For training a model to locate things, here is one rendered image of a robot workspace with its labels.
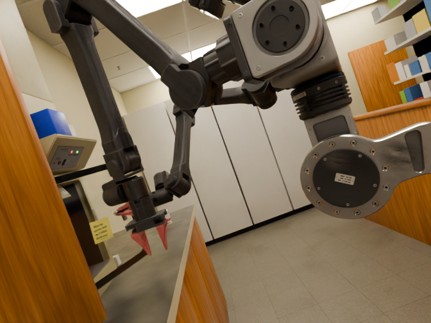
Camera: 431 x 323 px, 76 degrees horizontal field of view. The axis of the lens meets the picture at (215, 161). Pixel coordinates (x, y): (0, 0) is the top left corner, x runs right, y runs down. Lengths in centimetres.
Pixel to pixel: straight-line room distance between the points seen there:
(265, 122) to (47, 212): 350
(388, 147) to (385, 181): 7
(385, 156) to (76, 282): 86
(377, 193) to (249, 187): 341
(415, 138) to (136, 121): 373
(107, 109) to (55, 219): 36
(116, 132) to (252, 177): 343
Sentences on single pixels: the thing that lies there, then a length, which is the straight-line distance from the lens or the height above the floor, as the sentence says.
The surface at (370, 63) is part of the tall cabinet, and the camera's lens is 532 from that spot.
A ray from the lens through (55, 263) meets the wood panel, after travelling 95.
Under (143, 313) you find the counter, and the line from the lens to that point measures 89.
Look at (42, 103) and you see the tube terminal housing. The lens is 128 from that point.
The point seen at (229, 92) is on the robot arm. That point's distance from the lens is 111.
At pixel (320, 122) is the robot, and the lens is 76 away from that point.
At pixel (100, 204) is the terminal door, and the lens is 110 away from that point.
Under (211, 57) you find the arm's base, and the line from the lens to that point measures 56.
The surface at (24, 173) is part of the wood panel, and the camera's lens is 94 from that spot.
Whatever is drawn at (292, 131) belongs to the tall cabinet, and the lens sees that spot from 418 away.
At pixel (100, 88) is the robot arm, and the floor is 153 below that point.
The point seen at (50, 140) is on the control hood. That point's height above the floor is 150.
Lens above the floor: 130
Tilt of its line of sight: 2 degrees down
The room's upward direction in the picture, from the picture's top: 20 degrees counter-clockwise
